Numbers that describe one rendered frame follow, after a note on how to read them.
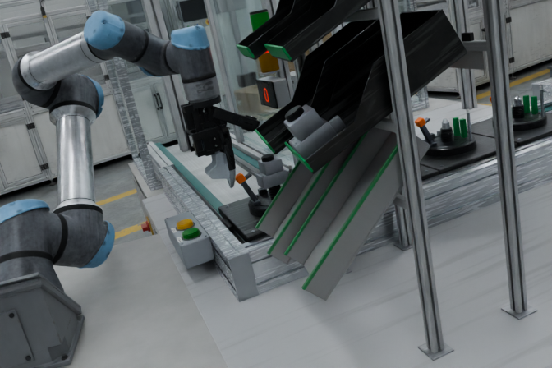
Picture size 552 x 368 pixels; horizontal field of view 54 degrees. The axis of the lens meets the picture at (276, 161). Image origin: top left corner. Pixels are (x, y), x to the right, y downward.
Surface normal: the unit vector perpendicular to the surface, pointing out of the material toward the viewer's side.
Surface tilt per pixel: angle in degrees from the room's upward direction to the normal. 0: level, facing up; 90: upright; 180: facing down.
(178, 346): 0
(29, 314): 90
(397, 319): 0
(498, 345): 0
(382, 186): 90
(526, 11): 90
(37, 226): 63
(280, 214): 90
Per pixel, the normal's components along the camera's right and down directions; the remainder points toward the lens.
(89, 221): 0.62, -0.46
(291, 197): 0.20, 0.24
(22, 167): 0.51, 0.15
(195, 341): -0.20, -0.94
